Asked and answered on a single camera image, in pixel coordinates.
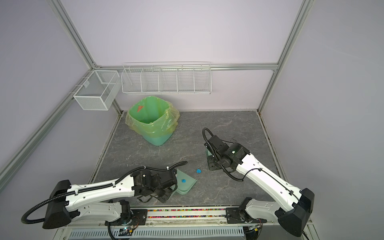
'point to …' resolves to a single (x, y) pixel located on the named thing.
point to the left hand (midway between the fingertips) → (165, 197)
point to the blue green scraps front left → (198, 170)
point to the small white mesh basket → (100, 91)
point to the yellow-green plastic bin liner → (153, 115)
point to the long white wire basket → (191, 77)
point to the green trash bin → (156, 140)
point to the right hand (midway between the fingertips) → (214, 163)
